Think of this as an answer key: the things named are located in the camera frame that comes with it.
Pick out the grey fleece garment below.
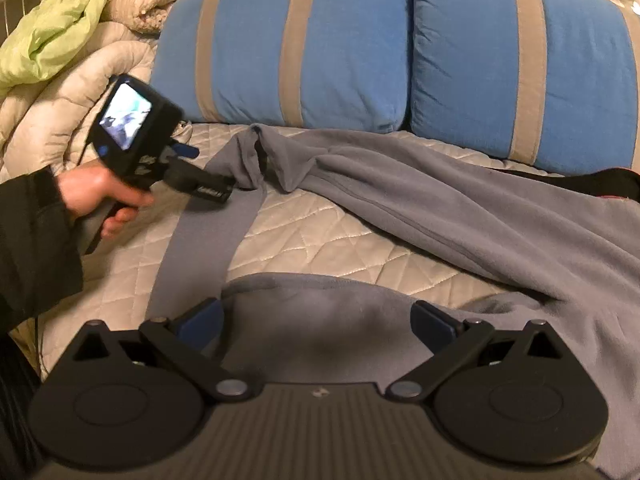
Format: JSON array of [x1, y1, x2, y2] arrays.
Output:
[[148, 126, 639, 479]]

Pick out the black jacket sleeve forearm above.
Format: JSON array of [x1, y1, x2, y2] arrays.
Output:
[[1, 167, 82, 479]]

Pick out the person's left hand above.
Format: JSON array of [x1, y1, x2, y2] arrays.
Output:
[[55, 160, 154, 238]]

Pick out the grey quilted bedspread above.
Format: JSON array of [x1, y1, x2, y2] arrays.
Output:
[[37, 121, 566, 380]]

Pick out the beige quilted comforter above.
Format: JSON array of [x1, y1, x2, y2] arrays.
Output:
[[1, 0, 178, 181]]

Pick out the green blanket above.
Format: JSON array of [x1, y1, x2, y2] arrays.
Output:
[[1, 0, 107, 96]]

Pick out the blue pillow left grey-striped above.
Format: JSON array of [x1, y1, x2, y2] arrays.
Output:
[[151, 0, 412, 133]]

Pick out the blue pillow grey-striped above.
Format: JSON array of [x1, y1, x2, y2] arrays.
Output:
[[411, 0, 639, 174], [151, 0, 412, 133]]

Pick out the black bag red trim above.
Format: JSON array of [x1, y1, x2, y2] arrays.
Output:
[[487, 168, 639, 204]]

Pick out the blue pillow right grey-striped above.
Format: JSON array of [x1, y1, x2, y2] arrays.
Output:
[[411, 0, 639, 174]]

